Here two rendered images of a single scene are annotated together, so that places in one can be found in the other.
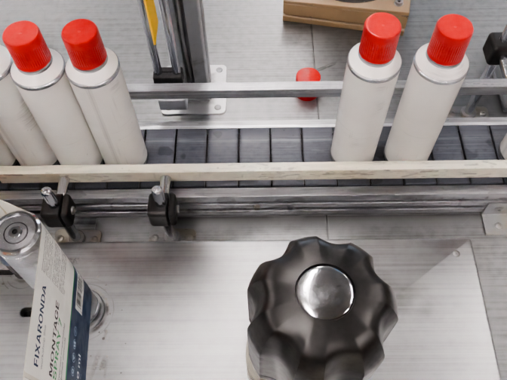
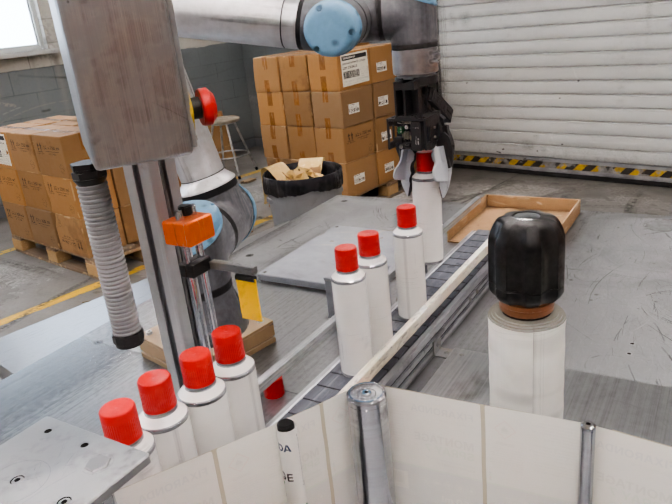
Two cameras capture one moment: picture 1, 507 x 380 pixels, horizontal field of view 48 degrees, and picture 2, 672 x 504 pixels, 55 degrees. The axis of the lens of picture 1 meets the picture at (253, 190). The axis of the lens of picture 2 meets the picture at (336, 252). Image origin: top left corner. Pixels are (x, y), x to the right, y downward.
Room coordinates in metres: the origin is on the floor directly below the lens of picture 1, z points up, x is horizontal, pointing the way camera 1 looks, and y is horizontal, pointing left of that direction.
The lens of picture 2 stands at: (-0.07, 0.62, 1.40)
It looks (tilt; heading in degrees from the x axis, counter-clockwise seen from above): 20 degrees down; 302
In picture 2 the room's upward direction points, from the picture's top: 6 degrees counter-clockwise
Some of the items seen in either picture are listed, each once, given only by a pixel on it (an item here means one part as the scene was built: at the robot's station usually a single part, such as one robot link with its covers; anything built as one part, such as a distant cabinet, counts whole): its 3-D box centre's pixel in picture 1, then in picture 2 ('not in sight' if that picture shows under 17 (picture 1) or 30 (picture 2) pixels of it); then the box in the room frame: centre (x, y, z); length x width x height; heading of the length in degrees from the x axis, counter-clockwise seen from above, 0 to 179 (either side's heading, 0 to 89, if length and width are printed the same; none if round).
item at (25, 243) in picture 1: (53, 277); (374, 472); (0.19, 0.18, 0.97); 0.05 x 0.05 x 0.19
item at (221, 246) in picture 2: not in sight; (193, 244); (0.71, -0.16, 1.04); 0.13 x 0.12 x 0.14; 108
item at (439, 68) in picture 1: (426, 99); (373, 294); (0.37, -0.18, 0.98); 0.05 x 0.05 x 0.20
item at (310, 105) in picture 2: not in sight; (347, 122); (2.47, -3.82, 0.57); 1.20 x 0.85 x 1.14; 80
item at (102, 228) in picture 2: not in sight; (109, 257); (0.48, 0.20, 1.18); 0.04 x 0.04 x 0.21
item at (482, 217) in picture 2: not in sight; (515, 220); (0.36, -0.96, 0.85); 0.30 x 0.26 x 0.04; 89
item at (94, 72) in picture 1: (106, 103); (239, 408); (0.38, 0.15, 0.98); 0.05 x 0.05 x 0.20
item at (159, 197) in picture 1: (166, 216); not in sight; (0.30, 0.10, 0.89); 0.03 x 0.03 x 0.12; 89
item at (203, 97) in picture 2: not in sight; (200, 107); (0.39, 0.12, 1.32); 0.04 x 0.03 x 0.04; 144
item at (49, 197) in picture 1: (66, 203); not in sight; (0.31, 0.21, 0.89); 0.06 x 0.03 x 0.12; 179
